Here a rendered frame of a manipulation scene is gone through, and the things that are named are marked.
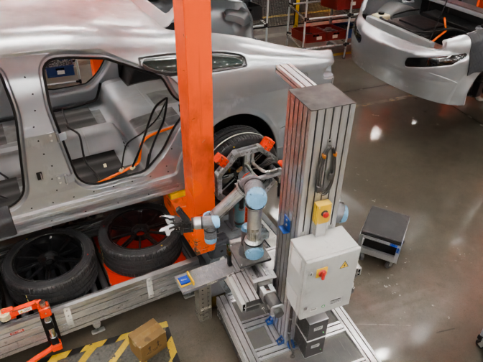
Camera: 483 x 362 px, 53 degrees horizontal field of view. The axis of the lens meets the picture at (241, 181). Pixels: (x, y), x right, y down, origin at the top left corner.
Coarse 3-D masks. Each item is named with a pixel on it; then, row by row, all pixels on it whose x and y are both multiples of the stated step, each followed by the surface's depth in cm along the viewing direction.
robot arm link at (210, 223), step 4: (204, 216) 283; (208, 216) 283; (212, 216) 283; (216, 216) 283; (204, 220) 281; (208, 220) 281; (212, 220) 281; (216, 220) 281; (204, 224) 280; (208, 224) 281; (212, 224) 281; (216, 224) 281; (204, 228) 283; (208, 228) 283; (212, 228) 283
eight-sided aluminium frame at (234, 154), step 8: (256, 144) 374; (232, 152) 366; (240, 152) 365; (248, 152) 369; (264, 152) 377; (232, 160) 365; (224, 168) 366; (272, 168) 392; (216, 176) 368; (216, 184) 373; (264, 184) 402; (272, 184) 400; (216, 192) 381
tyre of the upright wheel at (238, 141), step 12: (216, 132) 382; (228, 132) 378; (240, 132) 378; (252, 132) 382; (216, 144) 374; (228, 144) 368; (240, 144) 372; (276, 156) 398; (216, 168) 373; (264, 180) 406
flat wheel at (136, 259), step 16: (128, 208) 405; (144, 208) 406; (160, 208) 406; (112, 224) 391; (128, 224) 409; (144, 224) 393; (160, 224) 393; (112, 240) 374; (128, 240) 377; (176, 240) 378; (112, 256) 365; (128, 256) 360; (144, 256) 362; (160, 256) 369; (176, 256) 386; (128, 272) 370; (144, 272) 371
